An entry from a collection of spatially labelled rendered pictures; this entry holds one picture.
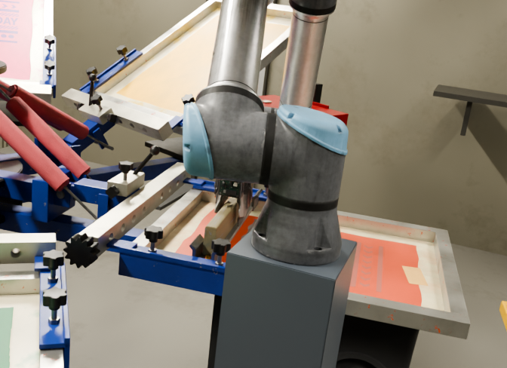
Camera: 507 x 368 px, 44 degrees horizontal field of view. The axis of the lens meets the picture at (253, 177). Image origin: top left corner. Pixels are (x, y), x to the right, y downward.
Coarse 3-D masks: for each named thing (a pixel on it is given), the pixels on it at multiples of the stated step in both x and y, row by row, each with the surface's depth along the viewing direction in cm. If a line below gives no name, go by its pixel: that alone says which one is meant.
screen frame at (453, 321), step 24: (192, 192) 192; (168, 216) 170; (360, 216) 188; (144, 240) 153; (432, 240) 184; (456, 288) 147; (360, 312) 135; (384, 312) 134; (408, 312) 133; (432, 312) 134; (456, 312) 135; (456, 336) 132
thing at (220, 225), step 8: (232, 200) 168; (224, 208) 161; (232, 208) 162; (216, 216) 154; (224, 216) 155; (232, 216) 163; (208, 224) 149; (216, 224) 149; (224, 224) 155; (232, 224) 165; (208, 232) 148; (216, 232) 148; (224, 232) 156; (208, 240) 148; (208, 248) 149
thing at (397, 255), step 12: (204, 216) 183; (252, 216) 188; (240, 228) 177; (240, 240) 169; (360, 240) 179; (372, 240) 180; (384, 240) 182; (396, 252) 174; (408, 252) 175; (384, 264) 165; (396, 264) 166; (408, 264) 166
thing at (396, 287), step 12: (192, 240) 165; (180, 252) 157; (384, 276) 157; (396, 276) 158; (360, 288) 149; (384, 288) 151; (396, 288) 151; (408, 288) 152; (396, 300) 145; (408, 300) 146; (420, 300) 147
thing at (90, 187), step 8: (80, 184) 172; (88, 184) 172; (96, 184) 173; (104, 184) 174; (80, 192) 172; (88, 192) 172; (96, 192) 171; (104, 192) 171; (80, 200) 173; (88, 200) 172; (96, 200) 172; (112, 200) 171; (120, 200) 170
